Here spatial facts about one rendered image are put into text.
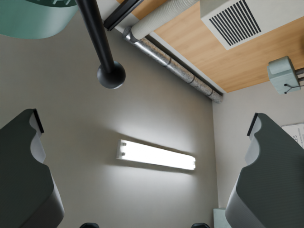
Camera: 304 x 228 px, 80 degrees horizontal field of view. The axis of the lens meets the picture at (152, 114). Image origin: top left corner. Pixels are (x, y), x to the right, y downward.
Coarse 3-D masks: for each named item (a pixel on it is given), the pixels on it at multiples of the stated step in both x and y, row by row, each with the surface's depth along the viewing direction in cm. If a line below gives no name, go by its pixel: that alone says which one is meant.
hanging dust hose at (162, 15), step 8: (168, 0) 162; (176, 0) 155; (184, 0) 151; (192, 0) 150; (160, 8) 166; (168, 8) 160; (176, 8) 158; (184, 8) 157; (152, 16) 172; (160, 16) 168; (168, 16) 166; (136, 24) 188; (144, 24) 181; (152, 24) 177; (160, 24) 177; (136, 32) 189; (144, 32) 187
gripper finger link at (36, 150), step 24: (24, 120) 9; (0, 144) 8; (24, 144) 8; (0, 168) 7; (24, 168) 7; (48, 168) 7; (0, 192) 6; (24, 192) 6; (48, 192) 6; (0, 216) 5; (24, 216) 5; (48, 216) 6
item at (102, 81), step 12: (84, 0) 12; (84, 12) 13; (96, 12) 13; (96, 24) 14; (96, 36) 15; (96, 48) 17; (108, 48) 17; (108, 60) 19; (108, 72) 21; (120, 72) 22; (108, 84) 22; (120, 84) 22
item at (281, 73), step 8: (272, 64) 188; (280, 64) 183; (288, 64) 179; (272, 72) 190; (280, 72) 193; (288, 72) 188; (296, 72) 196; (272, 80) 199; (280, 80) 198; (288, 80) 198; (296, 80) 197; (280, 88) 214; (288, 88) 213; (296, 88) 212
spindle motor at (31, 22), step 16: (0, 0) 19; (16, 0) 19; (32, 0) 19; (48, 0) 20; (64, 0) 22; (0, 16) 21; (16, 16) 21; (32, 16) 22; (48, 16) 22; (64, 16) 24; (0, 32) 23; (16, 32) 24; (32, 32) 24; (48, 32) 26
